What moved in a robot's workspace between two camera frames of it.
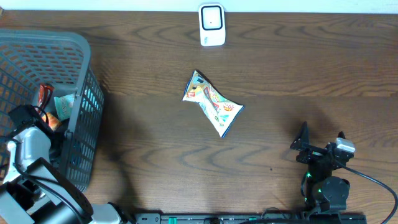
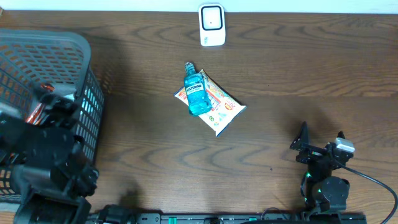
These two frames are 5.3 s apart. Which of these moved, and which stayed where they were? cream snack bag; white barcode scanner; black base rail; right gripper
Moved: cream snack bag
Stayed: right gripper; black base rail; white barcode scanner
